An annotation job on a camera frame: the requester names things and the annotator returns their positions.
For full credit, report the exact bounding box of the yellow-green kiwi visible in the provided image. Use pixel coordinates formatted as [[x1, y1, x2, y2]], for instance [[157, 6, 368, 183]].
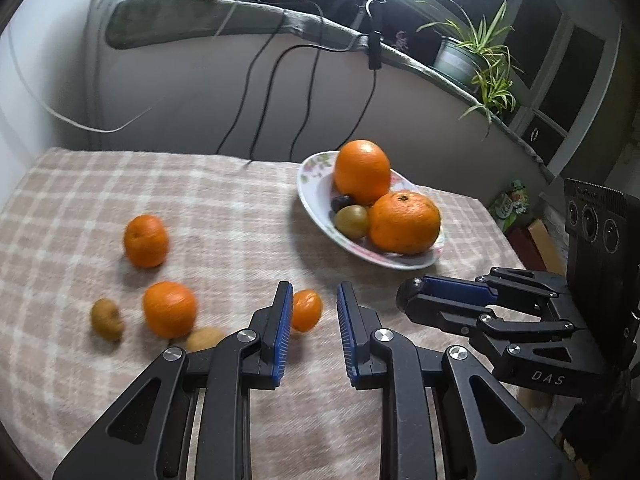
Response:
[[334, 205, 371, 239]]

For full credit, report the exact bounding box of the white cable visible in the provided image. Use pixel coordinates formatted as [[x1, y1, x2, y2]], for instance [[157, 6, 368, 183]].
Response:
[[7, 0, 251, 133]]

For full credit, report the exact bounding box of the white board panel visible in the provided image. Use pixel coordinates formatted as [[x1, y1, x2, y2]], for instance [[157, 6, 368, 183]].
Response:
[[0, 0, 101, 201]]

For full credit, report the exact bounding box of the grey flower pot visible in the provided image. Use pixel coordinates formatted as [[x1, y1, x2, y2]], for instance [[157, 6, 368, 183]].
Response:
[[432, 37, 488, 88]]

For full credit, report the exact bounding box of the small mandarin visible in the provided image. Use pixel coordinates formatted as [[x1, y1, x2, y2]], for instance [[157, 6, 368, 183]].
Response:
[[124, 215, 169, 268], [143, 281, 198, 339]]

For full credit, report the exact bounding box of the large round orange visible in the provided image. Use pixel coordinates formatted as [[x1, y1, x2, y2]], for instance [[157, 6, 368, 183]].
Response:
[[333, 140, 391, 207]]

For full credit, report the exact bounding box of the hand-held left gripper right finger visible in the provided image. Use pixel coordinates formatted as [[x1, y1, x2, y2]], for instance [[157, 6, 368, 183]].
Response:
[[336, 282, 581, 480]]

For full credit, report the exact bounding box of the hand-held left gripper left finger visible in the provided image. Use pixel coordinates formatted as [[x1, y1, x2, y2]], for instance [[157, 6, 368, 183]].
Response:
[[52, 281, 294, 480]]

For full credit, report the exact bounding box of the tiny mandarin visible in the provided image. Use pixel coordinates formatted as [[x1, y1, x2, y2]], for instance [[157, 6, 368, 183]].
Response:
[[291, 290, 323, 333]]

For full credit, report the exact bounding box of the spider plant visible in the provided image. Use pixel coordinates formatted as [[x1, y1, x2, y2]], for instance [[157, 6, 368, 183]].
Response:
[[417, 0, 523, 136]]

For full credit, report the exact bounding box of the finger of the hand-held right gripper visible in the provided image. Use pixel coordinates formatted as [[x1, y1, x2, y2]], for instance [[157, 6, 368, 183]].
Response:
[[420, 267, 568, 311], [396, 278, 590, 361]]

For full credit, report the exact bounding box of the brown cardboard box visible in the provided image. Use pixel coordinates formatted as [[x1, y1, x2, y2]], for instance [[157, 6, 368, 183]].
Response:
[[505, 219, 566, 272]]

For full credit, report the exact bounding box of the checked beige blanket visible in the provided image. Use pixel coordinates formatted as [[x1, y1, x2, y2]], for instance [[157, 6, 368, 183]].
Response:
[[0, 147, 528, 480]]

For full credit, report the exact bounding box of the white floral plate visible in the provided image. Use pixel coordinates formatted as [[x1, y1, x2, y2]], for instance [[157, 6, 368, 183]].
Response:
[[297, 151, 446, 272]]

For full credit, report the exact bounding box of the brown kiwi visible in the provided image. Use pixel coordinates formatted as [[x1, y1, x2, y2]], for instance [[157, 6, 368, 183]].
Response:
[[90, 298, 125, 341], [186, 327, 227, 353]]

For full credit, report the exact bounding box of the green packet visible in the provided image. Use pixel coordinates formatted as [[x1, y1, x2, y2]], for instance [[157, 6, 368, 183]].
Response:
[[492, 180, 531, 221]]

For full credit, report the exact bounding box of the black cable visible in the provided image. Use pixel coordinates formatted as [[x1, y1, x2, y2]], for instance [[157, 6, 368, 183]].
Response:
[[215, 7, 288, 156], [291, 0, 325, 163], [339, 67, 377, 150], [249, 44, 371, 161]]

